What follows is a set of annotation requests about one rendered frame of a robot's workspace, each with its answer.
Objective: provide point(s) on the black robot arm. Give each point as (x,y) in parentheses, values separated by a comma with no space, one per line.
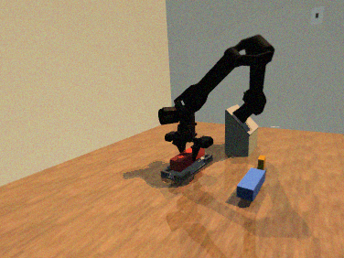
(258,53)

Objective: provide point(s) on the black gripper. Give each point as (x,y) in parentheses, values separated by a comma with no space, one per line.
(202,142)

